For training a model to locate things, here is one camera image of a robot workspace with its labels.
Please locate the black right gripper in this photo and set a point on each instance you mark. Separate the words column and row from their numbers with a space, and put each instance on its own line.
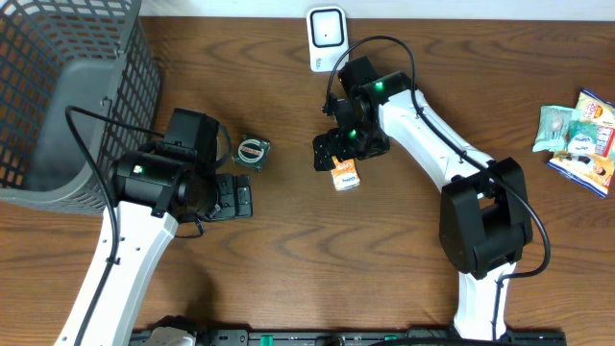
column 339, row 150

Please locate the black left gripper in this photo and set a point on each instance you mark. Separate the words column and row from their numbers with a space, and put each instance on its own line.
column 233, row 196

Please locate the orange small snack packet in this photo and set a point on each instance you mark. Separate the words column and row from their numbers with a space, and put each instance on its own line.
column 344, row 174

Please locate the dark green round-logo packet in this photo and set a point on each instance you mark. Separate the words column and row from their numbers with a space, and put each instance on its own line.
column 252, row 152

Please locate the light green snack packet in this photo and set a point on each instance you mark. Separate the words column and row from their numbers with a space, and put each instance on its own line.
column 553, row 128

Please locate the teal small snack packet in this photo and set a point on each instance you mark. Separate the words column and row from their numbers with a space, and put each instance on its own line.
column 582, row 138

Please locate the large beige snack bag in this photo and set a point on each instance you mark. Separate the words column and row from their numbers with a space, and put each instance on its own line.
column 593, row 171

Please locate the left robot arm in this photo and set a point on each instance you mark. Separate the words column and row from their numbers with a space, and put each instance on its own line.
column 149, row 192

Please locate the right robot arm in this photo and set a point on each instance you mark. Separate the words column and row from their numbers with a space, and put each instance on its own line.
column 483, row 224

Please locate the white barcode scanner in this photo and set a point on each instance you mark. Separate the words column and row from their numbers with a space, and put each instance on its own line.
column 327, row 38

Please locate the dark grey mesh plastic basket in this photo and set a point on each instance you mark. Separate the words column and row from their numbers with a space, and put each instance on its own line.
column 92, row 54

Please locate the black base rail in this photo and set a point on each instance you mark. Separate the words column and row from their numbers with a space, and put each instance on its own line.
column 245, row 338

